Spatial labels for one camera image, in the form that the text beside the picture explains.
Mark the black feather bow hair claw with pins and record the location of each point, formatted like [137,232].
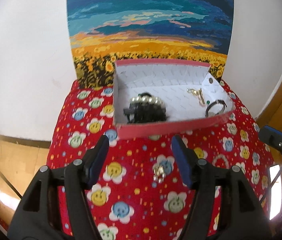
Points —
[145,108]

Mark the gold ring earring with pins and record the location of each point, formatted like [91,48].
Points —
[193,91]

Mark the red smiley flower cloth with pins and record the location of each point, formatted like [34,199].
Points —
[125,202]

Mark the pink flower hair clip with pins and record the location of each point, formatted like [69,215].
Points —
[201,97]

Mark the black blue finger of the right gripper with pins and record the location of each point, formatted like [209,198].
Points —
[271,137]

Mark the sunflower field sunset painting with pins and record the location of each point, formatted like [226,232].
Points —
[103,32]

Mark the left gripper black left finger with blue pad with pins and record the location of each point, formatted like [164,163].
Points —
[37,215]

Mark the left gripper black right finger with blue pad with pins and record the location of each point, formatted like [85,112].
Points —
[241,215]

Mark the pink cardboard box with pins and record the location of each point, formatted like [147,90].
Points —
[168,79]

